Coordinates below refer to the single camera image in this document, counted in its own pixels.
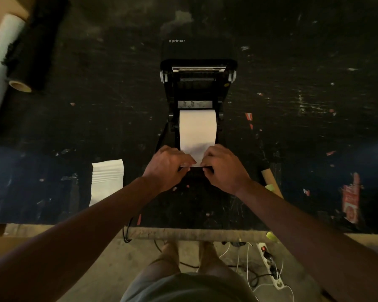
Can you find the red torn sticker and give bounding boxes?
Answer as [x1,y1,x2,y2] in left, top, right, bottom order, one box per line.
[342,173,361,224]

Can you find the person's grey shorts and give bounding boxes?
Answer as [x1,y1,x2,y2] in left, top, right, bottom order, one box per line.
[120,256,259,302]

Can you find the person's leg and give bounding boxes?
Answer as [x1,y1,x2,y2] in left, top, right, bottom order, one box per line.
[198,241,237,277]
[135,242,181,280]

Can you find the person's right forearm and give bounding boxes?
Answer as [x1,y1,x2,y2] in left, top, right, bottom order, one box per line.
[235,179,378,302]

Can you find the person's right hand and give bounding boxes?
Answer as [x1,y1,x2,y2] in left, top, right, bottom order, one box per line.
[200,144,252,197]

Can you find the white cable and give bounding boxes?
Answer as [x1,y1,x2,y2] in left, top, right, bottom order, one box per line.
[219,242,295,302]

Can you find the person's left leg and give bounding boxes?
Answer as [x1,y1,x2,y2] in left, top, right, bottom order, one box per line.
[135,242,181,280]

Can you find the brown cardboard tube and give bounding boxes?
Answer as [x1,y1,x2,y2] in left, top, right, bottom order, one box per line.
[261,168,284,199]

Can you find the black cable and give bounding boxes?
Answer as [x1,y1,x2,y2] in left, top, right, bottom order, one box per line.
[123,217,134,243]

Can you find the person's right leg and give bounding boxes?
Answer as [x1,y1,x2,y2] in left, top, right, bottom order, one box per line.
[198,241,237,277]

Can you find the white label paper roll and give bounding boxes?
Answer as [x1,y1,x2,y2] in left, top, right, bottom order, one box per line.
[179,109,217,168]

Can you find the brown cardboard sheet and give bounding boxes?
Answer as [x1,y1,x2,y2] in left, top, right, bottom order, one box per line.
[0,0,35,32]

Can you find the person's left hand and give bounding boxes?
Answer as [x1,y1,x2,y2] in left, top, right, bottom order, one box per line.
[142,145,197,194]

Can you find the person's left forearm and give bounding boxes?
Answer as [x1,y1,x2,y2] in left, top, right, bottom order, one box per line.
[0,176,161,302]

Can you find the black stretch film roll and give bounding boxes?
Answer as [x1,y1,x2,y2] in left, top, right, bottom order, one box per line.
[1,0,70,93]

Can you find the black label printer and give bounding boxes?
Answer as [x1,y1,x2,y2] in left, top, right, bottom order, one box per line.
[154,36,238,173]

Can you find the white folded label stack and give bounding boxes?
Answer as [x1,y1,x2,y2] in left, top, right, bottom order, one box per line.
[89,159,125,207]

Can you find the white power strip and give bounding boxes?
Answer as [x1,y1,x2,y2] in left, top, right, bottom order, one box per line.
[257,243,285,290]

